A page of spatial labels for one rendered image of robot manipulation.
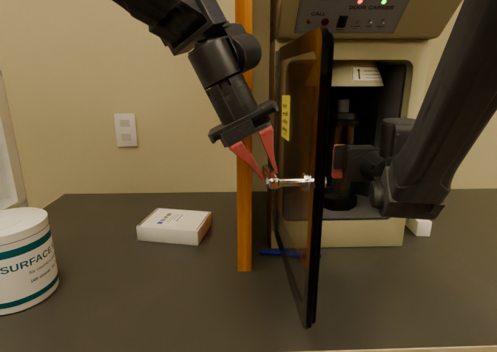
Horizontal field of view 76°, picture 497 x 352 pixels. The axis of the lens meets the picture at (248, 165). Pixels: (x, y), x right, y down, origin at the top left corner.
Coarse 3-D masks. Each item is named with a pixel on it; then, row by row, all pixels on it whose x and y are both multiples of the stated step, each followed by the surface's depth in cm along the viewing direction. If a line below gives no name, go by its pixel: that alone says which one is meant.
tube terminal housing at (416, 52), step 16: (272, 0) 68; (272, 16) 68; (272, 32) 68; (272, 48) 69; (336, 48) 65; (352, 48) 65; (368, 48) 65; (384, 48) 65; (400, 48) 65; (416, 48) 65; (272, 64) 69; (384, 64) 78; (416, 64) 66; (272, 80) 69; (416, 80) 67; (272, 96) 70; (416, 96) 68; (416, 112) 69; (272, 192) 73; (336, 224) 75; (352, 224) 75; (368, 224) 76; (384, 224) 76; (400, 224) 76; (272, 240) 76; (336, 240) 76; (352, 240) 77; (368, 240) 77; (384, 240) 77; (400, 240) 77
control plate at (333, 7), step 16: (304, 0) 55; (320, 0) 55; (336, 0) 55; (352, 0) 55; (368, 0) 55; (400, 0) 55; (304, 16) 58; (320, 16) 58; (336, 16) 58; (352, 16) 58; (368, 16) 58; (384, 16) 58; (400, 16) 58; (304, 32) 60; (336, 32) 61; (352, 32) 61; (368, 32) 61; (384, 32) 61
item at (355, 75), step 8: (336, 64) 70; (344, 64) 69; (352, 64) 69; (360, 64) 69; (368, 64) 70; (376, 64) 73; (336, 72) 70; (344, 72) 69; (352, 72) 68; (360, 72) 68; (368, 72) 69; (376, 72) 71; (336, 80) 69; (344, 80) 69; (352, 80) 68; (360, 80) 68; (368, 80) 69; (376, 80) 70
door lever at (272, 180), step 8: (264, 168) 48; (272, 168) 48; (264, 176) 46; (272, 176) 43; (304, 176) 42; (272, 184) 42; (280, 184) 42; (288, 184) 42; (296, 184) 42; (304, 184) 42
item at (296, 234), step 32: (320, 32) 35; (288, 64) 52; (320, 64) 35; (320, 96) 36; (320, 128) 36; (288, 160) 54; (320, 160) 38; (288, 192) 54; (288, 224) 55; (288, 256) 56
